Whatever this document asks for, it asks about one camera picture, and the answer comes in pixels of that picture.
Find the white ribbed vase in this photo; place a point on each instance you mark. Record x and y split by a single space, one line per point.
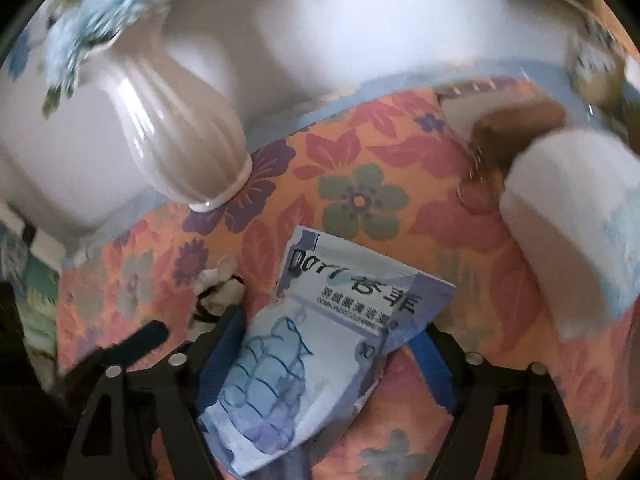
175 125

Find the light blue tissue pack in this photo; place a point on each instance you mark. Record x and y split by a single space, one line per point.
565 220

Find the orange floral tablecloth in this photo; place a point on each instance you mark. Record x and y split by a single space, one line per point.
370 160

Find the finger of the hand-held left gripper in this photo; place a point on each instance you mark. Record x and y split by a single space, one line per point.
130 342

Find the blue wipes packet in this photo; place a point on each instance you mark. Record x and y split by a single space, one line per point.
310 360

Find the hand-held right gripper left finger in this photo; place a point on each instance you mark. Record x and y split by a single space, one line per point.
220 360

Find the stack of white boxes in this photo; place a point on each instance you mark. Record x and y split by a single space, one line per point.
25 270

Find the blue artificial flowers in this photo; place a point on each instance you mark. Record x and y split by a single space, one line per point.
110 0

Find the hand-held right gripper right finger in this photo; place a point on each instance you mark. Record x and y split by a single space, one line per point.
435 375

